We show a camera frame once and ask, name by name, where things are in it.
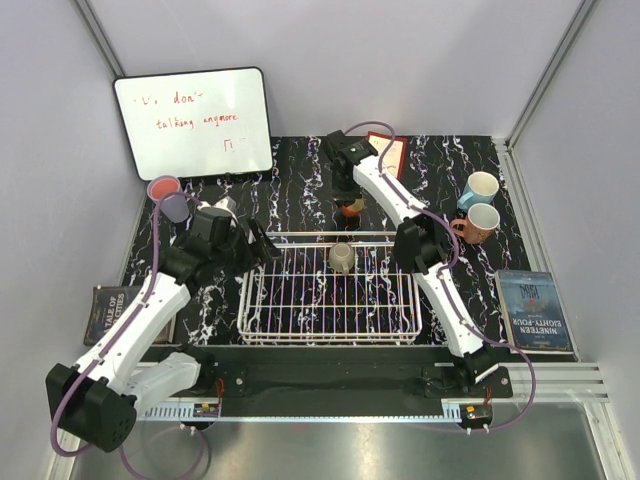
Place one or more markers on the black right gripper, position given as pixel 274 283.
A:
pixel 340 196

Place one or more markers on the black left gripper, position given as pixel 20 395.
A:
pixel 248 262

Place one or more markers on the orange small cup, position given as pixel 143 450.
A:
pixel 351 210

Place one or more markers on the grey ceramic mug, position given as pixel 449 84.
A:
pixel 341 258

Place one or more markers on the lavender plastic tumbler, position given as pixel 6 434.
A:
pixel 174 207

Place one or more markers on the light blue ceramic mug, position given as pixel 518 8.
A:
pixel 481 188

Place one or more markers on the pink floral mug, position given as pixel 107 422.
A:
pixel 479 224

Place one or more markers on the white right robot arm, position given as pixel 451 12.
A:
pixel 424 247

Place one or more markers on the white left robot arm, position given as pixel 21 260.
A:
pixel 100 396

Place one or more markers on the red white small book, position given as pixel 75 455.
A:
pixel 395 157

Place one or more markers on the dark tale two cities book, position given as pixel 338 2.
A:
pixel 108 304

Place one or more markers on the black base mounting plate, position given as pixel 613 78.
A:
pixel 287 382

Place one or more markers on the blue paperback book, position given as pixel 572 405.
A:
pixel 532 312

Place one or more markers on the white wire dish rack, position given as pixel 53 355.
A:
pixel 299 299

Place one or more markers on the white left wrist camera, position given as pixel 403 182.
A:
pixel 225 204

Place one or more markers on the white whiteboard black frame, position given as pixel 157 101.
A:
pixel 196 124

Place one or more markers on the grey slotted cable duct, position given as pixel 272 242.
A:
pixel 182 412

